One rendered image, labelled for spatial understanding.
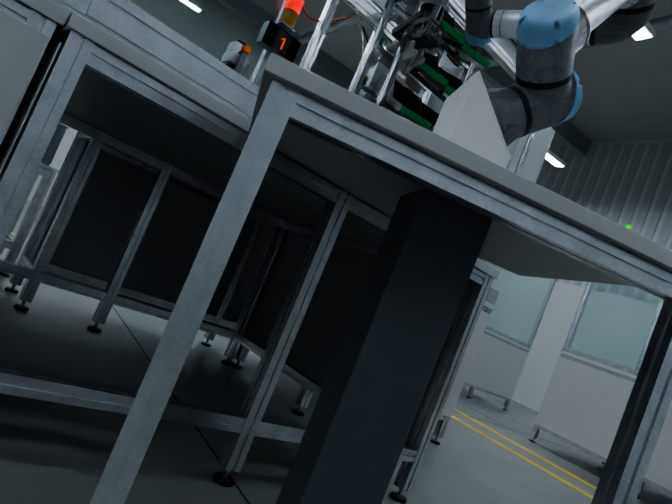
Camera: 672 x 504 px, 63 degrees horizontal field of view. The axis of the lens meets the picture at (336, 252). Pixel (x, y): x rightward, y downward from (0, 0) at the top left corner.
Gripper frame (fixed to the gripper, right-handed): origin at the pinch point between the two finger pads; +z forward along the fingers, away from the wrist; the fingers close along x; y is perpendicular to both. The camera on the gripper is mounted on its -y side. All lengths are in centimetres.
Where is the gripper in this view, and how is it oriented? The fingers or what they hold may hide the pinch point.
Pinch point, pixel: (402, 69)
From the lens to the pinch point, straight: 167.1
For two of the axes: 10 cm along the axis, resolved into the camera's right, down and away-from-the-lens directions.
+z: -3.8, 9.2, -0.7
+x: 7.1, 3.4, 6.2
